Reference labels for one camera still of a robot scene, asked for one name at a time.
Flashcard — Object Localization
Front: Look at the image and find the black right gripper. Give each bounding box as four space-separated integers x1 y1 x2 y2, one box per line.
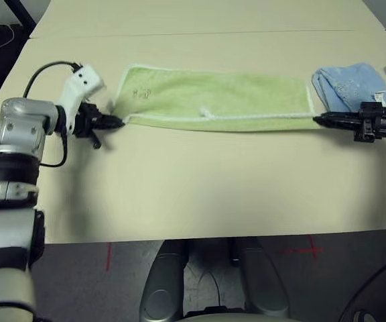
312 101 386 142

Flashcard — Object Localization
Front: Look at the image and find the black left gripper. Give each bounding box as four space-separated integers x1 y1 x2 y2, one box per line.
67 102 127 151

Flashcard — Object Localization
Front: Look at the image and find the green towel with white trim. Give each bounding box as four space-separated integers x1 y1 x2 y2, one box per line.
112 63 320 133

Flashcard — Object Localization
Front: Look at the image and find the folded light blue towel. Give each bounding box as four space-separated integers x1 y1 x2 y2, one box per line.
311 62 386 113

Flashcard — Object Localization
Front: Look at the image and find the grey right robot leg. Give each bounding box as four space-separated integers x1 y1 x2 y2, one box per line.
238 237 291 318

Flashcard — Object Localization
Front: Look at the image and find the black left wrist camera cable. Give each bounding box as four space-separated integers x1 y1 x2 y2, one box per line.
23 60 82 168

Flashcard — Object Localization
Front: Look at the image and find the black right shoulder cable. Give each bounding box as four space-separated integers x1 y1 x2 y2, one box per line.
342 251 386 322

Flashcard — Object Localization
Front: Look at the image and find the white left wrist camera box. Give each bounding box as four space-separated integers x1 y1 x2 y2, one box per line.
58 63 105 133

